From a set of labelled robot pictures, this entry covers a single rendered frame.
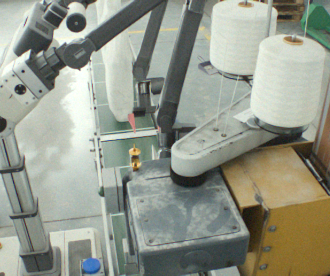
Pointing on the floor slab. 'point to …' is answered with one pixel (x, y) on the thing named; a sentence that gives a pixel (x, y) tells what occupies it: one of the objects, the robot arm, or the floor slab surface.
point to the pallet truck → (319, 24)
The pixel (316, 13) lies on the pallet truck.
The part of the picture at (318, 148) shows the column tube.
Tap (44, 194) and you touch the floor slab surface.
